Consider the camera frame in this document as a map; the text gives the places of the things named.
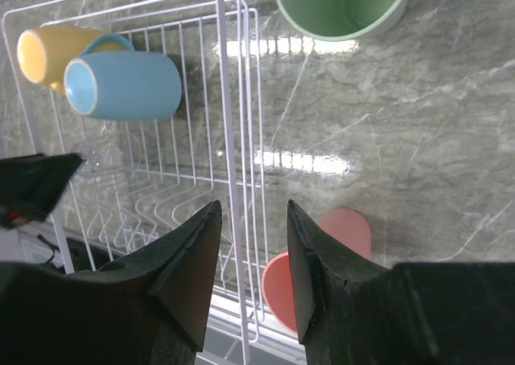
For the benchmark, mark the salmon pink plastic tumbler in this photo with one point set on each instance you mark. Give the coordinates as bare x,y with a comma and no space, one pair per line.
347,226

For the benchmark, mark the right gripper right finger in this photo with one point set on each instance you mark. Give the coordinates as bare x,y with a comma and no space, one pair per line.
350,310

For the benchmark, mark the white wire dish rack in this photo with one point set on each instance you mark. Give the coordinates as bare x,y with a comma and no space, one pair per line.
209,149

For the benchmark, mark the clear faceted drinking glass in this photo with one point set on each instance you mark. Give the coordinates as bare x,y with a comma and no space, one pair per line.
101,155

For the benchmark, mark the yellow ceramic mug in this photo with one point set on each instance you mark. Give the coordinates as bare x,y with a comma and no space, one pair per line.
44,52

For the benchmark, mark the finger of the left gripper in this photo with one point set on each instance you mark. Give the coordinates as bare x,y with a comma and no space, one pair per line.
32,185

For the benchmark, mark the light blue ceramic mug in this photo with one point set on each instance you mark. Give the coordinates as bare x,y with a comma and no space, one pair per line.
110,80

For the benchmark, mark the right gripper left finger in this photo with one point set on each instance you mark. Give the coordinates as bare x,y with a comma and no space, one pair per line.
148,307

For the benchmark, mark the green plastic tumbler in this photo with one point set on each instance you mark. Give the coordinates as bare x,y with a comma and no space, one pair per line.
342,20

